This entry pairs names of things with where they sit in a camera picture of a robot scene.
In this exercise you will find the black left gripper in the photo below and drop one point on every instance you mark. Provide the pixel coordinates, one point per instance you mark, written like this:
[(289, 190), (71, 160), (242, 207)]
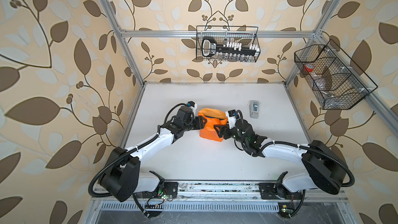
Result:
[(199, 121)]

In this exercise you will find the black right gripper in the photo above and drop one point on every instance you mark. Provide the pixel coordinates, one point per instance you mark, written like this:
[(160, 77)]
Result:
[(222, 128)]

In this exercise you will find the orange wrapping paper sheet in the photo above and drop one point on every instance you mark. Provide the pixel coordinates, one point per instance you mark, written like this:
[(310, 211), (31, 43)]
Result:
[(212, 118)]

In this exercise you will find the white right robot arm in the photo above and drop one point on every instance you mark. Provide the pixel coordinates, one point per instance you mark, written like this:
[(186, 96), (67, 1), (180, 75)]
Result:
[(320, 167)]

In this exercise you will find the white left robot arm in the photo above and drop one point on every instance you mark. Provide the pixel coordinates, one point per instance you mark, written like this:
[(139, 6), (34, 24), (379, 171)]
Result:
[(122, 177)]

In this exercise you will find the grey tape dispenser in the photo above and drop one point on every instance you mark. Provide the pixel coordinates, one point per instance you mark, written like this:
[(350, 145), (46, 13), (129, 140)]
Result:
[(254, 109)]

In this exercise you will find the black white tool in basket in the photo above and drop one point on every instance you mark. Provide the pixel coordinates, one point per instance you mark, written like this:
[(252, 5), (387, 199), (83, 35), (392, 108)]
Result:
[(210, 47)]

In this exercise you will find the red capped clear bottle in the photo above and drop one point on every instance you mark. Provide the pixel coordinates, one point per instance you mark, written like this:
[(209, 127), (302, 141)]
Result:
[(317, 82)]

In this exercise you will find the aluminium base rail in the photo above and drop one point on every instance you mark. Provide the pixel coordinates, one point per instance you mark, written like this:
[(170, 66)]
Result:
[(225, 190)]

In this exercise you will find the black wire basket back wall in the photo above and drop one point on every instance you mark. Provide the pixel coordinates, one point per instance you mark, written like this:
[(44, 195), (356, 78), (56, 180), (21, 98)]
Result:
[(243, 34)]

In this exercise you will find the black wire basket wall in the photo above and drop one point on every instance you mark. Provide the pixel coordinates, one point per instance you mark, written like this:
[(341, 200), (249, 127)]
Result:
[(348, 82), (243, 34)]

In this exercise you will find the black wire basket right wall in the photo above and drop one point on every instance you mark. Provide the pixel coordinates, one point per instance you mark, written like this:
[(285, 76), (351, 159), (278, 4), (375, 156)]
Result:
[(348, 82)]

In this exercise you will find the aluminium frame post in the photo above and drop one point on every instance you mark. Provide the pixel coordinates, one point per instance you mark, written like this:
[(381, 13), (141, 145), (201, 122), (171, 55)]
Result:
[(111, 17)]

